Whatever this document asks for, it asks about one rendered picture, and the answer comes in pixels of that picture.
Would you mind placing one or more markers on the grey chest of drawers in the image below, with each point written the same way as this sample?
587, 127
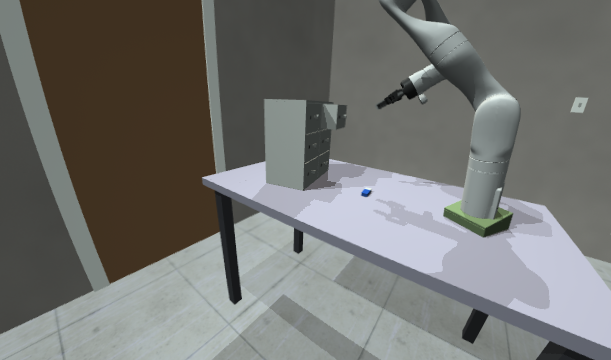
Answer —
285, 137

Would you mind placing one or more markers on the blue and white eraser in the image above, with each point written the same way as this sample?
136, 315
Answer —
366, 192

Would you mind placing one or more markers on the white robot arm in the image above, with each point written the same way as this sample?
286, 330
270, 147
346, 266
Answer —
496, 119

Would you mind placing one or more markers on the grey drawer front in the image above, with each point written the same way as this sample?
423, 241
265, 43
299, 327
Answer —
312, 121
312, 149
323, 163
310, 171
332, 115
324, 142

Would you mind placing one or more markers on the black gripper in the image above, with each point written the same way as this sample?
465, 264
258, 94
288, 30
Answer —
407, 88

